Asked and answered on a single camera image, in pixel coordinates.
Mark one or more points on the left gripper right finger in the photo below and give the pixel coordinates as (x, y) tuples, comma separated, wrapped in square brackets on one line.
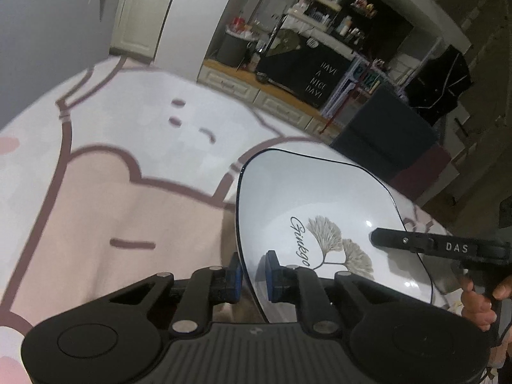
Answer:
[(302, 288)]

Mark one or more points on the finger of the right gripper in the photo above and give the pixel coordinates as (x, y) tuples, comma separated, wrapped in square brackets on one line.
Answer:
[(456, 248)]

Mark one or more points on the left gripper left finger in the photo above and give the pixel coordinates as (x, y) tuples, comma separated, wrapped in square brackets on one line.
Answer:
[(206, 288)]

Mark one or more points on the white ginkgo leaf plate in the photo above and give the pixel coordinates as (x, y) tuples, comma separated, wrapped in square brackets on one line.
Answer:
[(319, 214)]

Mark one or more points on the person's right hand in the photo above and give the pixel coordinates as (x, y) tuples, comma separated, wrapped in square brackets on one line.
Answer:
[(478, 308)]

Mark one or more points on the maroon cushion chair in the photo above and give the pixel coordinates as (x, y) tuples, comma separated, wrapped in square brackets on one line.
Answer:
[(418, 177)]

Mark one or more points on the cartoon bear tablecloth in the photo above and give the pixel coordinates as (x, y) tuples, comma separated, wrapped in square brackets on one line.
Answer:
[(118, 173)]

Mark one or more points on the dark blue cushion chair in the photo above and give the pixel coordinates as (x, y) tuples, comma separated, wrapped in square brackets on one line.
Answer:
[(385, 136)]

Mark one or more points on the black hanging jacket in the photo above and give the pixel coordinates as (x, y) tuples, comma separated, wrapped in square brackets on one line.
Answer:
[(435, 90)]

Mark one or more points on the low white drawer cabinet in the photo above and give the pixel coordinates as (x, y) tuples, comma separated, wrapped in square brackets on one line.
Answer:
[(243, 85)]

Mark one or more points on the black letter board sign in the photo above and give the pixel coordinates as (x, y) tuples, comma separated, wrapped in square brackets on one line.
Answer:
[(309, 72)]

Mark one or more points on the grey trash bin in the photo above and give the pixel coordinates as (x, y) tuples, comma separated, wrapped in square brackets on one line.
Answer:
[(234, 47)]

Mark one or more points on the white kitchen cabinet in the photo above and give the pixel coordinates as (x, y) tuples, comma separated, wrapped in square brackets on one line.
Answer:
[(138, 27)]

